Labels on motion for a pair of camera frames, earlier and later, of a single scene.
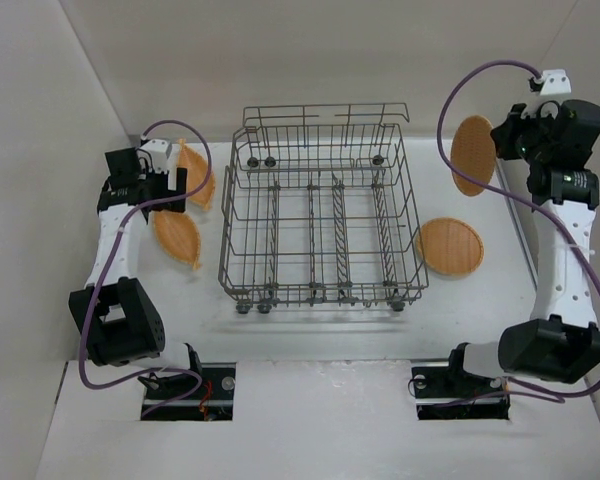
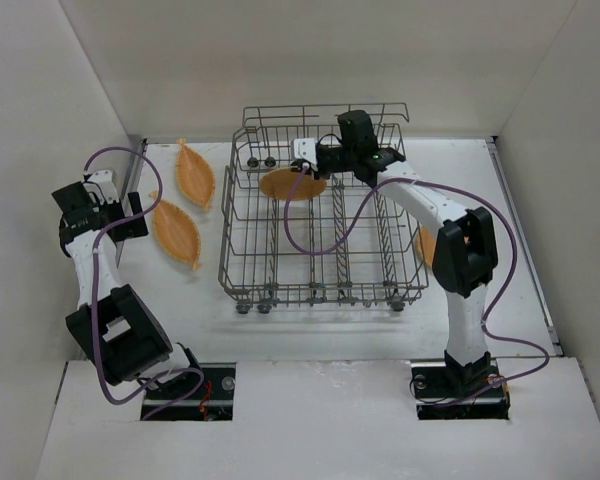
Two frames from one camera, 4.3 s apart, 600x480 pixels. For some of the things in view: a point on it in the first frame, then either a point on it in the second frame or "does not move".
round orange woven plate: x=473 y=153 to x=280 y=184
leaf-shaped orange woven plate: x=197 y=167 does not move
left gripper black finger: x=181 y=189 to x=135 y=228
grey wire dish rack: x=317 y=209 does not move
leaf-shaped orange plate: x=179 y=236 does not move
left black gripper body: x=178 y=188 to x=131 y=220
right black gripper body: x=503 y=136 to x=320 y=158
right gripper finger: x=506 y=135 to x=296 y=166
